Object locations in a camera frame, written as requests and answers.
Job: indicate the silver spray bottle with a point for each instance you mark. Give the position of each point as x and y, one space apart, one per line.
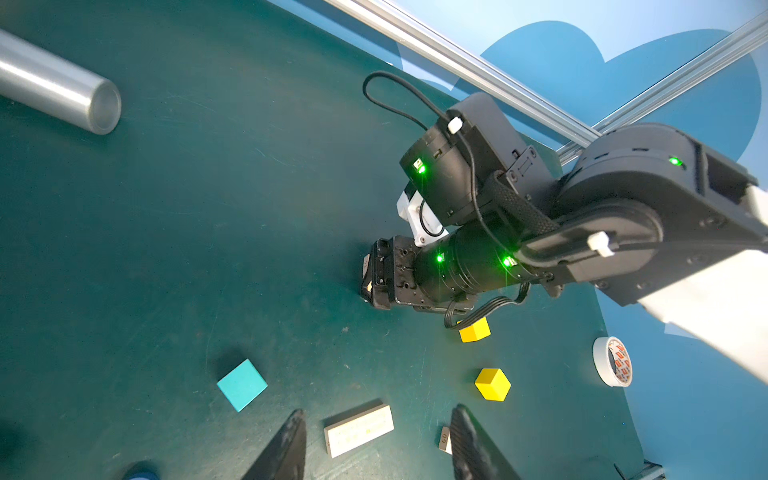
48 83

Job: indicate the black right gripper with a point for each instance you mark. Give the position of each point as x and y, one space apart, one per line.
448 274

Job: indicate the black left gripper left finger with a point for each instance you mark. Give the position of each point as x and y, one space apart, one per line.
285 455

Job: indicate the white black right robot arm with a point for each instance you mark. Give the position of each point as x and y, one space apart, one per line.
648 215

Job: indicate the yellow cube upper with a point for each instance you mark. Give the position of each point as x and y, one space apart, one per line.
478 331

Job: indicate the yellow cube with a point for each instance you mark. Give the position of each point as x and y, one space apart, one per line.
478 331
493 384

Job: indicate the teal cube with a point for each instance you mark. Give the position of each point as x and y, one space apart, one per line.
242 385

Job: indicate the wooden block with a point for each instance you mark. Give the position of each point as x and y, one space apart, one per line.
357 430
444 442

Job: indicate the blue cylinder block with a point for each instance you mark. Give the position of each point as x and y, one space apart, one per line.
141 474

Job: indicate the yellow cube lower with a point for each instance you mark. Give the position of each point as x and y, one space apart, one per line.
493 384

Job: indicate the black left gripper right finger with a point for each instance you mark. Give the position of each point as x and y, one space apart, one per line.
475 455

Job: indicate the aluminium back frame rail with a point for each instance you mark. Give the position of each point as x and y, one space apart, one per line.
405 29

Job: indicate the white tape roll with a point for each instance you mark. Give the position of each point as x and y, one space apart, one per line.
612 362

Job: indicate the aluminium right frame post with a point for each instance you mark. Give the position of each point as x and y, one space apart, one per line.
634 68

